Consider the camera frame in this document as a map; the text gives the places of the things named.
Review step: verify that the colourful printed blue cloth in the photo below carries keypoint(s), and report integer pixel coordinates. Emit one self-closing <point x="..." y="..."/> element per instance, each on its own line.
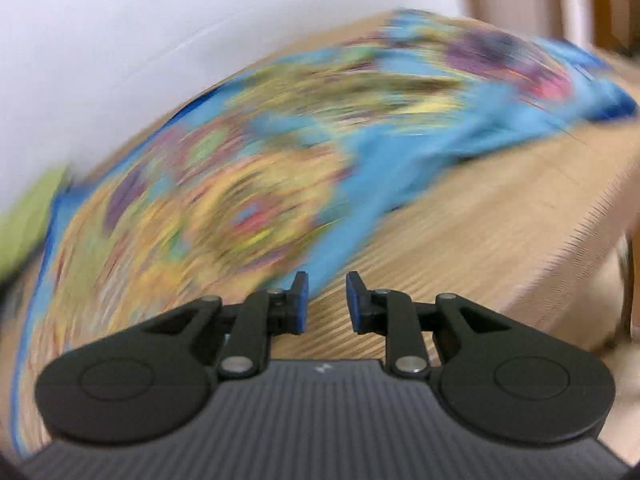
<point x="250" y="185"/>

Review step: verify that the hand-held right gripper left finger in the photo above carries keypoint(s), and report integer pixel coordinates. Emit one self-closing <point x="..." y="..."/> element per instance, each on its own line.
<point x="298" y="305"/>

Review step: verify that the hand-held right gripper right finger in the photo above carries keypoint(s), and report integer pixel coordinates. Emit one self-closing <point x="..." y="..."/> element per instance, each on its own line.
<point x="354" y="305"/>

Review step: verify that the green folded cloth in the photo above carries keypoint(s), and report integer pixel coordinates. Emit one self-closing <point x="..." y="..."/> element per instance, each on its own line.
<point x="27" y="220"/>

